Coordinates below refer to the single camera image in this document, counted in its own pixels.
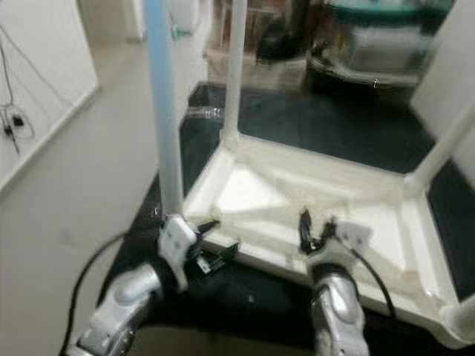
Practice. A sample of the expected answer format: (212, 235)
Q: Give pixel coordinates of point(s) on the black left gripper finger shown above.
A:
(226, 254)

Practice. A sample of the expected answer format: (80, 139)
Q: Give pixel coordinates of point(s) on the cream plastic ribbed table top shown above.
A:
(230, 193)

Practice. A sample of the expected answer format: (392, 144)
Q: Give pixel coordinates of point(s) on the black tablecloth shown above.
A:
(326, 122)

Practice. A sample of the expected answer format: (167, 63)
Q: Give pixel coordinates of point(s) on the small clear tape strip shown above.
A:
(204, 113)

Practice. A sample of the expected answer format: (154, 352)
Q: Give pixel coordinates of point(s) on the small black power adapter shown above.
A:
(17, 119)

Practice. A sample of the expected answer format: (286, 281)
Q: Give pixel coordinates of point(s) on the patterned cloth covered bench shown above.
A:
(211, 70)

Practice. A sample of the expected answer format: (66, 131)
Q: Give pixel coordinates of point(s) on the clear plastic container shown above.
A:
(382, 48)

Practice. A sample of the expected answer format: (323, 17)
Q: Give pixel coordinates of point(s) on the shiny black curved pan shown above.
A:
(282, 41)

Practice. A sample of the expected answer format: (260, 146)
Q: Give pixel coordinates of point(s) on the orange lid storage box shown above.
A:
(256, 22)

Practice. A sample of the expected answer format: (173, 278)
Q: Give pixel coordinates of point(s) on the green pot lid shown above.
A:
(386, 12)

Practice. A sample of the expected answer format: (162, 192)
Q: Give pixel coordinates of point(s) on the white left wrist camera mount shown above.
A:
(178, 241)

